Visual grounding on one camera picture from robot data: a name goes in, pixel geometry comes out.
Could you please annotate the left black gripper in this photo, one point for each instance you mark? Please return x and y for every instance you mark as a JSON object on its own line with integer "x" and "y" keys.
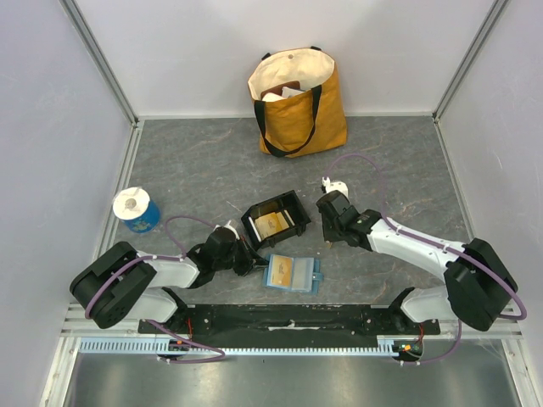
{"x": 249, "y": 258}

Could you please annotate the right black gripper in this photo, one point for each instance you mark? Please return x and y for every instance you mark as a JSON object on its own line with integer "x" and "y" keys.
{"x": 331, "y": 229}

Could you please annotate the teal leather card holder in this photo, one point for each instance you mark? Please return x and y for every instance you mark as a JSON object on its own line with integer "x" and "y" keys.
{"x": 306, "y": 276}

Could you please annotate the black plastic tray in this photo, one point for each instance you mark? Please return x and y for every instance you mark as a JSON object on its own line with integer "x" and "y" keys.
{"x": 287, "y": 203}

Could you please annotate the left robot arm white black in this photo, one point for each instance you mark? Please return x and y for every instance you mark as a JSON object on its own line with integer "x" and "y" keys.
{"x": 124, "y": 282}

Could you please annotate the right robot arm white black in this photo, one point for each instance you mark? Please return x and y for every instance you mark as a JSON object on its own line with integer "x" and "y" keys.
{"x": 476, "y": 286}

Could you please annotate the loose gold card in tray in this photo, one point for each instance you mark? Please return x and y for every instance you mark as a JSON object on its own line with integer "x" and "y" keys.
{"x": 271, "y": 224}

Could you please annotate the blue patterned cup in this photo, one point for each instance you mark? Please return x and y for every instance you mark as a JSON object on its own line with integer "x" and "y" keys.
{"x": 147, "y": 221}

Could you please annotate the white toilet paper roll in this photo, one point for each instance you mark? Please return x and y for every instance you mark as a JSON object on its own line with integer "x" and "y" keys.
{"x": 130, "y": 203}

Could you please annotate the orange tote bag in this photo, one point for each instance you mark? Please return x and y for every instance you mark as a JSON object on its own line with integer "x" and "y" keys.
{"x": 311, "y": 122}

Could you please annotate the white items in bag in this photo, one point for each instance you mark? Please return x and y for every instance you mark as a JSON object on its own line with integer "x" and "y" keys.
{"x": 280, "y": 93}

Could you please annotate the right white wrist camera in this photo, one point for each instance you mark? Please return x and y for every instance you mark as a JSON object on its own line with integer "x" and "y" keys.
{"x": 330, "y": 186}

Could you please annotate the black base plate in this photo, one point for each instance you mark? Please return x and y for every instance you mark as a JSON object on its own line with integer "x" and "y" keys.
{"x": 293, "y": 325}

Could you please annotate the blue slotted cable duct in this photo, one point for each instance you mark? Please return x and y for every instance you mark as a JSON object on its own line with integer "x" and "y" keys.
{"x": 165, "y": 346}

